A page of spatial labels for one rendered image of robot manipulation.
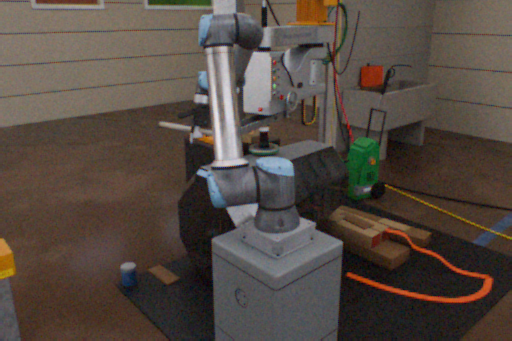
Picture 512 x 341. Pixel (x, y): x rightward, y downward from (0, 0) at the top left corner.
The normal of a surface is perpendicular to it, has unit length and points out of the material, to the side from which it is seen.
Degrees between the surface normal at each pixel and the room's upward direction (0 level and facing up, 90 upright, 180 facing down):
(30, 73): 90
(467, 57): 90
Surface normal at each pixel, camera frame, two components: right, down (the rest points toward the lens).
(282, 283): 0.67, 0.22
